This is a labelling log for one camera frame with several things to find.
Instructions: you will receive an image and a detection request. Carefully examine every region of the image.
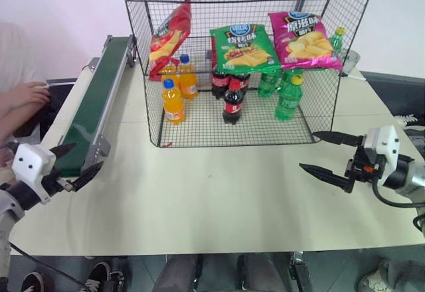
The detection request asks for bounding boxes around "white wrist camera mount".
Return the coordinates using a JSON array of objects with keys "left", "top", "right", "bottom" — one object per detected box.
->
[
  {"left": 12, "top": 143, "right": 57, "bottom": 206},
  {"left": 363, "top": 125, "right": 401, "bottom": 187}
]

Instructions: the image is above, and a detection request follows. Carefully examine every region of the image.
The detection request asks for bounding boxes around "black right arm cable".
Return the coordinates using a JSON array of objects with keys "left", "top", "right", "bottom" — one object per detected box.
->
[{"left": 371, "top": 172, "right": 425, "bottom": 240}]

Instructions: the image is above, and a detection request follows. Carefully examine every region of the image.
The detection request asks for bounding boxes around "black desk surface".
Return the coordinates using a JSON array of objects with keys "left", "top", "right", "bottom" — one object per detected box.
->
[
  {"left": 360, "top": 70, "right": 425, "bottom": 117},
  {"left": 13, "top": 78, "right": 80, "bottom": 137}
]

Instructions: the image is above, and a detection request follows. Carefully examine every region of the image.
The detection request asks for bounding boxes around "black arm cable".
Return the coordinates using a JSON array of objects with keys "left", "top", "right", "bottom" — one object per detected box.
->
[
  {"left": 371, "top": 172, "right": 425, "bottom": 240},
  {"left": 9, "top": 242, "right": 86, "bottom": 287}
]

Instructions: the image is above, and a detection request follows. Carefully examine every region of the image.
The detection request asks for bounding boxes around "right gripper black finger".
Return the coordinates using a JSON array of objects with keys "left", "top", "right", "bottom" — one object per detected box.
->
[
  {"left": 298, "top": 163, "right": 355, "bottom": 194},
  {"left": 312, "top": 131, "right": 365, "bottom": 146}
]

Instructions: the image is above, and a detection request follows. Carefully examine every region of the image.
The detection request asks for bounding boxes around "red potato chips bag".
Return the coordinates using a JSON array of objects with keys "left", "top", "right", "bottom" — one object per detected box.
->
[{"left": 148, "top": 0, "right": 193, "bottom": 82}]

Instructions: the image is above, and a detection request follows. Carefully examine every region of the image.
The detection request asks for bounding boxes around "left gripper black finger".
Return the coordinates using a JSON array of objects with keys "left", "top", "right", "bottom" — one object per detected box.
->
[
  {"left": 70, "top": 161, "right": 104, "bottom": 192},
  {"left": 49, "top": 143, "right": 78, "bottom": 166}
]

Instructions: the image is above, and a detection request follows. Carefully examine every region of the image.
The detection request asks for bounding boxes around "grey shoe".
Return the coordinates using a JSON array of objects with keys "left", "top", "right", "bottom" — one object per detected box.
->
[{"left": 357, "top": 257, "right": 425, "bottom": 292}]

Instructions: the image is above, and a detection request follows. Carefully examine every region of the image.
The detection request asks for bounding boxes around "orange soda bottle blue cap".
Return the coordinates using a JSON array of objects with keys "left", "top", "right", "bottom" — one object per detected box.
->
[
  {"left": 178, "top": 54, "right": 199, "bottom": 101},
  {"left": 161, "top": 78, "right": 186, "bottom": 125}
]

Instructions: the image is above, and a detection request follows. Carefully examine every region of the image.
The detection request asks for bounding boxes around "black table leg frame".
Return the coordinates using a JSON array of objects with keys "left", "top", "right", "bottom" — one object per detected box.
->
[
  {"left": 108, "top": 256, "right": 126, "bottom": 292},
  {"left": 288, "top": 251, "right": 315, "bottom": 292}
]

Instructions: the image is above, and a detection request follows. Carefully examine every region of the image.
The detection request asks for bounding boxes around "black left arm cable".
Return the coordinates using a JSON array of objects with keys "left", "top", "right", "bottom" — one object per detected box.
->
[{"left": 9, "top": 242, "right": 86, "bottom": 287}]

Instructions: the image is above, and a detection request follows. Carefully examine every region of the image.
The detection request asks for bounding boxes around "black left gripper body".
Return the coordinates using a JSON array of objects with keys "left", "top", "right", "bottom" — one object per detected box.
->
[{"left": 41, "top": 168, "right": 74, "bottom": 199}]

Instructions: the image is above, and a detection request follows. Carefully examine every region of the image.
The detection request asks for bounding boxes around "person's white shirt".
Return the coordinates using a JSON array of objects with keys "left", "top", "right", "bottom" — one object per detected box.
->
[{"left": 0, "top": 22, "right": 46, "bottom": 92}]

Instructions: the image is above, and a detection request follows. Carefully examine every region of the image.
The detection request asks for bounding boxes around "green conveyor belt silver frame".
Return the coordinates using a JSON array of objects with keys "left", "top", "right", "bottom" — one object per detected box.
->
[{"left": 54, "top": 35, "right": 137, "bottom": 177}]

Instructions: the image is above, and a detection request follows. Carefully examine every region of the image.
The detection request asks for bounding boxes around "cola bottle red cap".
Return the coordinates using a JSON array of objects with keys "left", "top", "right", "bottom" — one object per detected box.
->
[
  {"left": 221, "top": 78, "right": 246, "bottom": 126},
  {"left": 211, "top": 68, "right": 232, "bottom": 100},
  {"left": 236, "top": 72, "right": 252, "bottom": 99}
]

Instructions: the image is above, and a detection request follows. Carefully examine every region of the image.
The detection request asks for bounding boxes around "green soda bottle yellow cap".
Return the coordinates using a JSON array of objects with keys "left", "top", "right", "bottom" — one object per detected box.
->
[
  {"left": 274, "top": 74, "right": 305, "bottom": 122},
  {"left": 258, "top": 69, "right": 282, "bottom": 98},
  {"left": 281, "top": 68, "right": 303, "bottom": 84},
  {"left": 328, "top": 27, "right": 347, "bottom": 54}
]

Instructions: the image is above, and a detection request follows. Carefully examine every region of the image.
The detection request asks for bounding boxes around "black device with white lettering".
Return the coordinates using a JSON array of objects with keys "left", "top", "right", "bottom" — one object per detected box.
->
[{"left": 393, "top": 112, "right": 425, "bottom": 161}]

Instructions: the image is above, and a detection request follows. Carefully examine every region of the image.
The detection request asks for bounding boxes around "black sneaker white sole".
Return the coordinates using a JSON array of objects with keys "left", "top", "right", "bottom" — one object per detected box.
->
[
  {"left": 78, "top": 261, "right": 113, "bottom": 292},
  {"left": 21, "top": 271, "right": 44, "bottom": 292}
]

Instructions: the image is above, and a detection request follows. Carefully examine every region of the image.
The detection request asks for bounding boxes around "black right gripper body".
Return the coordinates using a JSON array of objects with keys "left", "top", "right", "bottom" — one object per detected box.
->
[{"left": 344, "top": 144, "right": 386, "bottom": 184}]

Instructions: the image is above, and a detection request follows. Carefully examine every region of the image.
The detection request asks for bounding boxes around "person's bare hand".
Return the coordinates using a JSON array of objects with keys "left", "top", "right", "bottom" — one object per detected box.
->
[{"left": 6, "top": 81, "right": 52, "bottom": 110}]

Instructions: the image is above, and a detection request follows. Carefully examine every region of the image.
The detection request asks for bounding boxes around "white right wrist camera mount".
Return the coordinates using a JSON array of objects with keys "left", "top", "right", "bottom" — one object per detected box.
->
[{"left": 363, "top": 125, "right": 401, "bottom": 187}]

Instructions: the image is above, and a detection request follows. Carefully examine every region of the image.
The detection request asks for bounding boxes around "magenta potato chips bag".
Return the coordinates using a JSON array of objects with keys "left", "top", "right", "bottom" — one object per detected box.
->
[{"left": 267, "top": 11, "right": 344, "bottom": 71}]

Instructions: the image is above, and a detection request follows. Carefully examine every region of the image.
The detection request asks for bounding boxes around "green potato chips bag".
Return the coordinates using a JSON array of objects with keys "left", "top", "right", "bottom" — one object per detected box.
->
[{"left": 209, "top": 23, "right": 282, "bottom": 74}]

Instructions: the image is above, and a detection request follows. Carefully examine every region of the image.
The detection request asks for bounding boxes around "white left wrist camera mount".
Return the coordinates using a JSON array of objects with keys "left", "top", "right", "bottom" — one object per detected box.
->
[{"left": 12, "top": 143, "right": 57, "bottom": 206}]

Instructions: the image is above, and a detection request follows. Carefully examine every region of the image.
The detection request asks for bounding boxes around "grey plastic container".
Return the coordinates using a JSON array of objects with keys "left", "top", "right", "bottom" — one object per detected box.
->
[{"left": 338, "top": 48, "right": 362, "bottom": 77}]

